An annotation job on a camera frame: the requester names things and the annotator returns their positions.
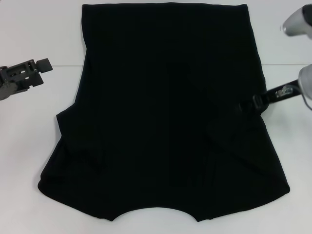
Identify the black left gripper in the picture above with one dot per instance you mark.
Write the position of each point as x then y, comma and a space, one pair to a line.
17, 73

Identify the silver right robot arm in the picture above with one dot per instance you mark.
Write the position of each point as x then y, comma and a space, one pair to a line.
303, 22

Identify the black t-shirt with white print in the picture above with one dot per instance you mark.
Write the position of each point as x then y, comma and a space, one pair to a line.
151, 109

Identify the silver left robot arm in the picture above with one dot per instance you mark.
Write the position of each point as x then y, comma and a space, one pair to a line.
7, 92

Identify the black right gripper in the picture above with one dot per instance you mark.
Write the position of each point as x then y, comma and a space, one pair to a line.
280, 93

